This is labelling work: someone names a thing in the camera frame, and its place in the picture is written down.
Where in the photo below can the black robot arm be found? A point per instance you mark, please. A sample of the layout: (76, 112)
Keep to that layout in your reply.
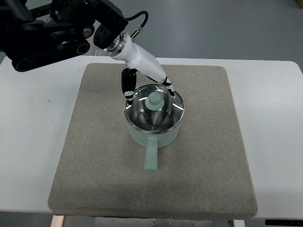
(33, 38)

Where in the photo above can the glass lid green knob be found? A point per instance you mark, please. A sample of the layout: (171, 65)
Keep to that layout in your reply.
(154, 110)

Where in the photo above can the grey felt mat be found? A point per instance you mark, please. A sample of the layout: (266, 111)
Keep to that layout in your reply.
(110, 168)

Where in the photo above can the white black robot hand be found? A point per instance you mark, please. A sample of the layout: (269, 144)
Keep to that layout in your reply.
(137, 59)

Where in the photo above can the black label strip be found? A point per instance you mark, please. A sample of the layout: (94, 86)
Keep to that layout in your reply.
(276, 222)

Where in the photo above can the mint green saucepan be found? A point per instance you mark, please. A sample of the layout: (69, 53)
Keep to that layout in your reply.
(152, 142)

